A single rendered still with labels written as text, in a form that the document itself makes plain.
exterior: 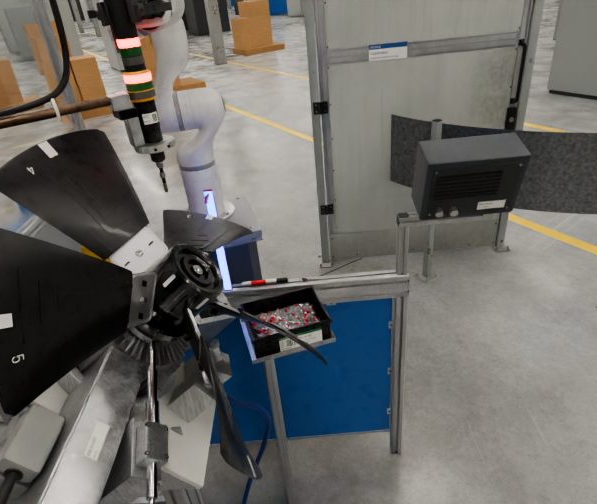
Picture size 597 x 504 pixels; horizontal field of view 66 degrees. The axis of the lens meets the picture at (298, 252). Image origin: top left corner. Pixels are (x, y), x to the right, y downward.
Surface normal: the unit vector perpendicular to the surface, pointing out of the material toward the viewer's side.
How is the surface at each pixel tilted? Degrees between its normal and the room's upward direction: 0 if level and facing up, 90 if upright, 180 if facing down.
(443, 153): 15
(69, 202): 53
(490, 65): 91
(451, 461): 0
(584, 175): 90
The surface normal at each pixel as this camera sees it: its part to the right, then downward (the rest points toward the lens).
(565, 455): -0.09, -0.85
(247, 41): 0.49, 0.41
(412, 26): 0.03, 0.50
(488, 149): -0.07, -0.69
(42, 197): 0.47, -0.21
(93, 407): 0.70, -0.62
